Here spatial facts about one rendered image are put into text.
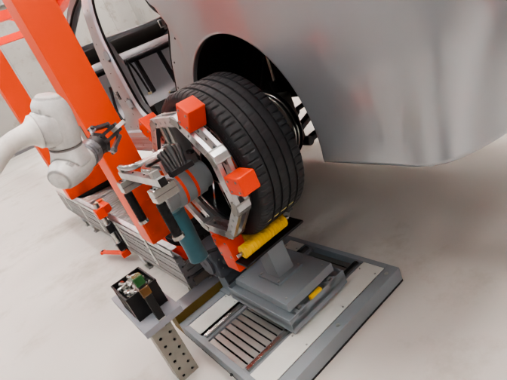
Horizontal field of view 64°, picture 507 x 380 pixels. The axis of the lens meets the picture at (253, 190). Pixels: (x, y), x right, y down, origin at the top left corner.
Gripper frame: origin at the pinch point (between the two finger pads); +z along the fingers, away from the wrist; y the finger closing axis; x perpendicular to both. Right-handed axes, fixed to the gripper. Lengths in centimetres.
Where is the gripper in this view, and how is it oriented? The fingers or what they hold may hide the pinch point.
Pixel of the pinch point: (118, 126)
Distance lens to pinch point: 167.2
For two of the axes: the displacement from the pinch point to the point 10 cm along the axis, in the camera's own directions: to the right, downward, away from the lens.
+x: -7.5, 4.7, 4.5
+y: -6.3, -7.0, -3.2
